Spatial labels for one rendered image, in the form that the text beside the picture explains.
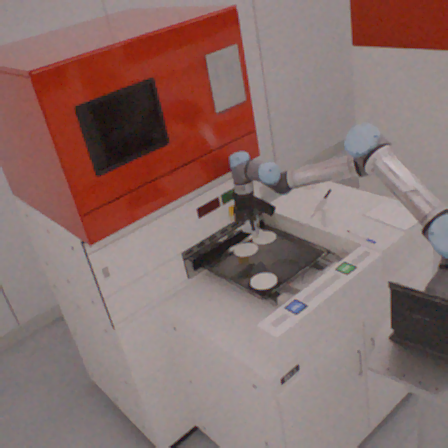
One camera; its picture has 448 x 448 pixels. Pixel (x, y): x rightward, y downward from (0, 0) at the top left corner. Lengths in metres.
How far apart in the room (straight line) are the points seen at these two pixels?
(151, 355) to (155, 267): 0.39
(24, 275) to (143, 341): 1.51
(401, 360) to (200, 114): 1.08
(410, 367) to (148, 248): 1.00
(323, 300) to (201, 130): 0.75
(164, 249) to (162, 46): 0.75
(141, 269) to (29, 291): 1.66
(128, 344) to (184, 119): 0.90
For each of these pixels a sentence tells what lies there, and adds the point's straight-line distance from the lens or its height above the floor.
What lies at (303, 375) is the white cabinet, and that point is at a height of 0.72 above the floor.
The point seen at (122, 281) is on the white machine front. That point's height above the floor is 1.00.
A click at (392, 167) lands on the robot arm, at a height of 1.35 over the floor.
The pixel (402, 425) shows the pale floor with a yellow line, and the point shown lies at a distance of 2.64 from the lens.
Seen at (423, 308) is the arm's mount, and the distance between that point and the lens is 1.68.
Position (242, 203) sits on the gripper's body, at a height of 1.12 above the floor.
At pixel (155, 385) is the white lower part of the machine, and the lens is 2.32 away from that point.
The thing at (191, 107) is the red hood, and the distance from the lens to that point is 1.91.
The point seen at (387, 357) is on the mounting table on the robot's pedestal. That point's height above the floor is 0.82.
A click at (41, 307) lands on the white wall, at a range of 3.66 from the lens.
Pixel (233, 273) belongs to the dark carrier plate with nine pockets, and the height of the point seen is 0.90.
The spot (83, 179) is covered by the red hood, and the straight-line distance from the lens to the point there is 1.73.
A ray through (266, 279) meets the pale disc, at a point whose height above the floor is 0.90.
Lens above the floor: 2.07
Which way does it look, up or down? 30 degrees down
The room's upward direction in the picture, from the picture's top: 12 degrees counter-clockwise
